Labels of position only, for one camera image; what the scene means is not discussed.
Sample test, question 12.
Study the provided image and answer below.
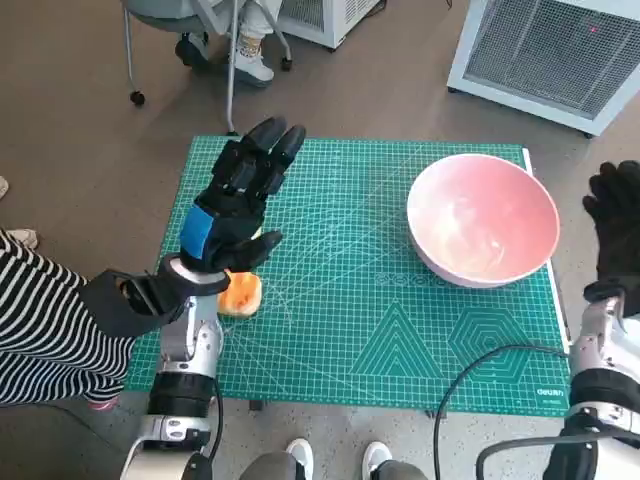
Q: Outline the person in striped clothing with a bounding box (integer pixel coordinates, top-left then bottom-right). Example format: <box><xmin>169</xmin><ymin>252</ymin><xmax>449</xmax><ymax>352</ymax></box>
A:
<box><xmin>0</xmin><ymin>228</ymin><xmax>135</xmax><ymax>406</ymax></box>

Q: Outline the small white mesh cabinet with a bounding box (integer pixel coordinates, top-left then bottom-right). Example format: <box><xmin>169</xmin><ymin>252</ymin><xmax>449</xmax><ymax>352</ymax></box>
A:
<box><xmin>273</xmin><ymin>0</ymin><xmax>386</xmax><ymax>50</ymax></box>

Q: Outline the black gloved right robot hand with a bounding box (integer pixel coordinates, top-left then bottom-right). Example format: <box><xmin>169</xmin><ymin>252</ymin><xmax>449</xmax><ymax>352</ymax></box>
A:
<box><xmin>582</xmin><ymin>159</ymin><xmax>640</xmax><ymax>287</ymax></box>

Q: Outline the standing person with white shoes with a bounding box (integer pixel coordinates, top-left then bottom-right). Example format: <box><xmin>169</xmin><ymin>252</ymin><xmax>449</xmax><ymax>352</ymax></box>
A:
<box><xmin>239</xmin><ymin>437</ymin><xmax>421</xmax><ymax>480</ymax></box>

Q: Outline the person's white shoe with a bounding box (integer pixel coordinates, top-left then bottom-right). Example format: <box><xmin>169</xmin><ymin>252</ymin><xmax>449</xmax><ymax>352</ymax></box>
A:
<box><xmin>5</xmin><ymin>228</ymin><xmax>39</xmax><ymax>250</ymax></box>

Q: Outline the silver metal pole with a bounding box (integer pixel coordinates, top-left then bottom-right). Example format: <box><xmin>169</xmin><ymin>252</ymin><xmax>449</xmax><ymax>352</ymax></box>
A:
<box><xmin>223</xmin><ymin>0</ymin><xmax>246</xmax><ymax>137</ymax></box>

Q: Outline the grey office chair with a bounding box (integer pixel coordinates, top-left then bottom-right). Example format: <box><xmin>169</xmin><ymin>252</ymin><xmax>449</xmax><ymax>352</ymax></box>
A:
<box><xmin>119</xmin><ymin>0</ymin><xmax>294</xmax><ymax>107</ymax></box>

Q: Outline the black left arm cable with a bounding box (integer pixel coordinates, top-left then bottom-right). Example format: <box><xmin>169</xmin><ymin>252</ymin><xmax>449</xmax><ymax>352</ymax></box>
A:
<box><xmin>202</xmin><ymin>379</ymin><xmax>225</xmax><ymax>459</ymax></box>

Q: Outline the seated person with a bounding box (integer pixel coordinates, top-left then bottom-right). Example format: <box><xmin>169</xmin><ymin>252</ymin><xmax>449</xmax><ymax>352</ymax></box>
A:
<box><xmin>174</xmin><ymin>0</ymin><xmax>284</xmax><ymax>89</ymax></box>

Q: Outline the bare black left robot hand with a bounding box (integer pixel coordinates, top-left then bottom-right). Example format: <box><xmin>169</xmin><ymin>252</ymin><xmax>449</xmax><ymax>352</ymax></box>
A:
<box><xmin>178</xmin><ymin>116</ymin><xmax>307</xmax><ymax>274</ymax></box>

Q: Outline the green cutting mat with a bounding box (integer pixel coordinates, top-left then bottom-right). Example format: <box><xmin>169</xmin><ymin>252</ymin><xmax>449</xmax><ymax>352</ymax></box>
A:
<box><xmin>122</xmin><ymin>134</ymin><xmax>571</xmax><ymax>417</ymax></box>

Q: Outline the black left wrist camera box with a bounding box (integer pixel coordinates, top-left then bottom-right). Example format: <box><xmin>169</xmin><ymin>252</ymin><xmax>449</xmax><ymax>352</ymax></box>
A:
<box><xmin>79</xmin><ymin>269</ymin><xmax>189</xmax><ymax>339</ymax></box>

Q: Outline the large white mesh cabinet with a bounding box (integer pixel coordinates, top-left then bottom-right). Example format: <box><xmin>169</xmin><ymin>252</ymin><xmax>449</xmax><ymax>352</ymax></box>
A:
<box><xmin>446</xmin><ymin>0</ymin><xmax>640</xmax><ymax>139</ymax></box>

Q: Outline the rectangular striped toy bread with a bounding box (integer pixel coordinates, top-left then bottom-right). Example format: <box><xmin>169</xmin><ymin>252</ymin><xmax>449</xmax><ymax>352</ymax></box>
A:
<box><xmin>216</xmin><ymin>272</ymin><xmax>264</xmax><ymax>318</ymax></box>

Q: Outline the pink bowl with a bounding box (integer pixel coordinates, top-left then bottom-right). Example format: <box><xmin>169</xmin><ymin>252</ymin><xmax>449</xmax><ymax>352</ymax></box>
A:
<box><xmin>406</xmin><ymin>153</ymin><xmax>561</xmax><ymax>289</ymax></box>

